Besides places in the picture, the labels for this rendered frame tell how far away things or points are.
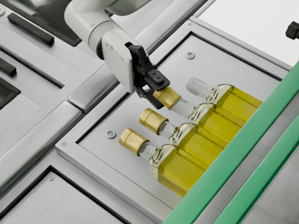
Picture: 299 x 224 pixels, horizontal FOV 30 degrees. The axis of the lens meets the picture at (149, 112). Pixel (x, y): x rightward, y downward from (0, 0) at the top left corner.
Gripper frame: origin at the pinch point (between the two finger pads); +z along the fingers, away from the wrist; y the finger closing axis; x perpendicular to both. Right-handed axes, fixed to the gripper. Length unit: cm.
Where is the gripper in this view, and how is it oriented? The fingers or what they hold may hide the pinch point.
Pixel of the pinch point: (158, 90)
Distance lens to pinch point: 105.5
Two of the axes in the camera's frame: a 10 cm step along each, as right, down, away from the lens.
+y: -0.2, -6.0, -8.0
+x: 8.0, -4.9, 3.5
